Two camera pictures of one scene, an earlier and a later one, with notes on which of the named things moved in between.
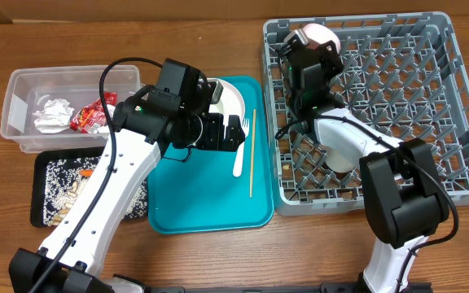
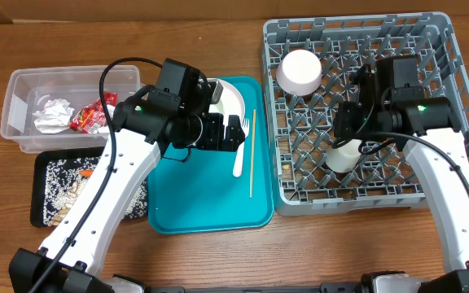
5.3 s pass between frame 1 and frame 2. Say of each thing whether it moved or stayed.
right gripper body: moved
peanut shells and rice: stayed
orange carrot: stayed
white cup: stayed
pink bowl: moved
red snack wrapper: stayed
